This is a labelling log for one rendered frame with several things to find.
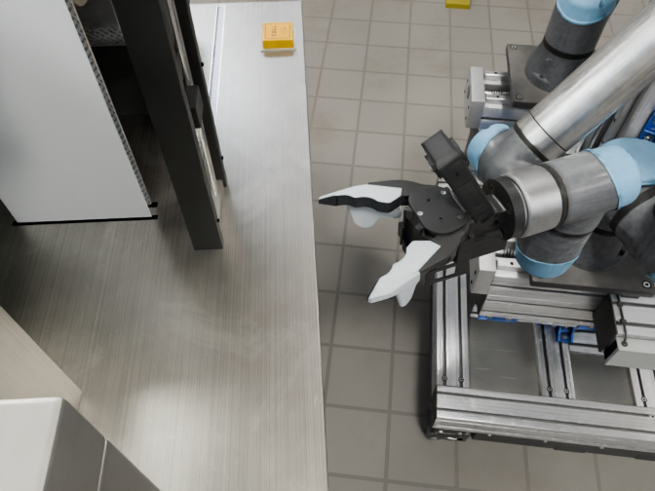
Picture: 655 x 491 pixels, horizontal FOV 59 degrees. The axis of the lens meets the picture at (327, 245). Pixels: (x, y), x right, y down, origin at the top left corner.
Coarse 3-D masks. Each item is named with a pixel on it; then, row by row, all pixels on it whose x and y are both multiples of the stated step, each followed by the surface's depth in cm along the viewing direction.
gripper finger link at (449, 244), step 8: (456, 232) 59; (464, 232) 59; (432, 240) 58; (440, 240) 58; (448, 240) 58; (456, 240) 58; (440, 248) 57; (448, 248) 57; (456, 248) 58; (432, 256) 57; (440, 256) 57; (448, 256) 57; (424, 264) 56; (432, 264) 56; (440, 264) 57; (424, 272) 56
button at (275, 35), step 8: (264, 24) 133; (272, 24) 133; (280, 24) 133; (288, 24) 133; (264, 32) 131; (272, 32) 131; (280, 32) 131; (288, 32) 131; (264, 40) 130; (272, 40) 130; (280, 40) 130; (288, 40) 130; (264, 48) 131; (272, 48) 132
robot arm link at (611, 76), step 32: (640, 32) 68; (608, 64) 70; (640, 64) 68; (576, 96) 72; (608, 96) 71; (512, 128) 78; (544, 128) 74; (576, 128) 73; (480, 160) 80; (512, 160) 77; (544, 160) 76
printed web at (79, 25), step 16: (64, 0) 72; (96, 0) 87; (80, 16) 89; (96, 16) 89; (112, 16) 89; (80, 32) 76; (96, 32) 91; (112, 32) 92; (96, 64) 80; (96, 80) 82; (112, 112) 87; (128, 144) 93; (144, 192) 102
